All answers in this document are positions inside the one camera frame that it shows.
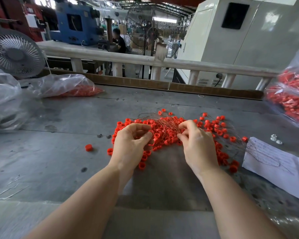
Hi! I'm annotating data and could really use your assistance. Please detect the person's right forearm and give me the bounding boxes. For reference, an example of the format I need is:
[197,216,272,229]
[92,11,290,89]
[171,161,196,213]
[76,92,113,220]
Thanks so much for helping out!
[197,168,288,239]

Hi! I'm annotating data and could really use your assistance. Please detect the crumpled clear plastic bag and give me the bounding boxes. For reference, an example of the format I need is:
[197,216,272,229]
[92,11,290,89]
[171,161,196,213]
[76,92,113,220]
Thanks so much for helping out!
[0,66,30,131]

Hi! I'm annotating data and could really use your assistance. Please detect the white metal railing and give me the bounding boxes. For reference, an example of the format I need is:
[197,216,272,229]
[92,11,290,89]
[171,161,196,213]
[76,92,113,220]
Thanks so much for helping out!
[37,40,281,91]

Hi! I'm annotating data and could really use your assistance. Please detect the person's left forearm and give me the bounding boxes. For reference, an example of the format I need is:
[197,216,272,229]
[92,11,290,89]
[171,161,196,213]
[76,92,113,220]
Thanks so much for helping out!
[25,164,133,239]

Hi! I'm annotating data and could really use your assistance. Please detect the clear bag with red pieces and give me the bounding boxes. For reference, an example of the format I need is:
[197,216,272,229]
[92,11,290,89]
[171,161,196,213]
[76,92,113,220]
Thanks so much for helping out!
[28,73,104,98]

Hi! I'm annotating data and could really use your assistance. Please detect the white paper sheet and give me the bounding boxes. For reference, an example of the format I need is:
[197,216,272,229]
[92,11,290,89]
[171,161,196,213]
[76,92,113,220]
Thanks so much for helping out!
[242,137,299,204]

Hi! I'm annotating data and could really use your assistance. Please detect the person's left hand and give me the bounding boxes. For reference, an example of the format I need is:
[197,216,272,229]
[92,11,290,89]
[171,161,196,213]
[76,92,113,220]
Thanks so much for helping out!
[108,123,153,175]

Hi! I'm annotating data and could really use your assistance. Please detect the large clear bag red pieces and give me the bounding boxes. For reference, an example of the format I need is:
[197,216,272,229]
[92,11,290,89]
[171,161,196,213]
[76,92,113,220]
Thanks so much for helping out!
[264,44,299,126]

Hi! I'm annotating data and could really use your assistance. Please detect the white desk fan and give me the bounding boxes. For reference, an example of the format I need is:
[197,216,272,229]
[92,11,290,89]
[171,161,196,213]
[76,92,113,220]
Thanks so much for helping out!
[0,28,47,80]

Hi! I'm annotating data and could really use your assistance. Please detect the large grey machine cabinet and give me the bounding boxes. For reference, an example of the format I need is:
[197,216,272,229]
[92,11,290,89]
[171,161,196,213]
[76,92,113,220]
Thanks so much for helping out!
[175,0,299,90]

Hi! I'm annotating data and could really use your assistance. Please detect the pile of red plastic rings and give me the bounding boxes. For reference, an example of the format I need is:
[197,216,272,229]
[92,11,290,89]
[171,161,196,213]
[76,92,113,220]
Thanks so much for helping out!
[107,108,250,173]

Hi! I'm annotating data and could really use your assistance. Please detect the black pedestal fan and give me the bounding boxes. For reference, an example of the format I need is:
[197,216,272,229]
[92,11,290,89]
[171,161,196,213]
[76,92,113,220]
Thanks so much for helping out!
[144,26,161,80]

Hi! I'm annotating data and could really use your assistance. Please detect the person's right hand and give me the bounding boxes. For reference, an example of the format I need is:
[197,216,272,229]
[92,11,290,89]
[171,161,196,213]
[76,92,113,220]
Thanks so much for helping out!
[177,120,220,178]

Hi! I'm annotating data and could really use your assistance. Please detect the bundle of thin metal wires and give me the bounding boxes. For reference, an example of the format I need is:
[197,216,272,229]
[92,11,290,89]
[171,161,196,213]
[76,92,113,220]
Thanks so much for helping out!
[136,112,197,147]

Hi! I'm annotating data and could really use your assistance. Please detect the brown wooden board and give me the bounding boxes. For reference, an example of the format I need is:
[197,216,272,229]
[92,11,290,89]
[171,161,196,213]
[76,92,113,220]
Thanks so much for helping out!
[40,68,264,100]

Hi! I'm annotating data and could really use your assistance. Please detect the red industrial machine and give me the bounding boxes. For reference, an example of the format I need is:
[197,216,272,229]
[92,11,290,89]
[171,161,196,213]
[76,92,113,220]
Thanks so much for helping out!
[0,0,47,42]

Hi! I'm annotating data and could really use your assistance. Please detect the blue industrial machine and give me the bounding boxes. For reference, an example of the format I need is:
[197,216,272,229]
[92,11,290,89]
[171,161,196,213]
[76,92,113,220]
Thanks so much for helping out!
[51,0,104,46]

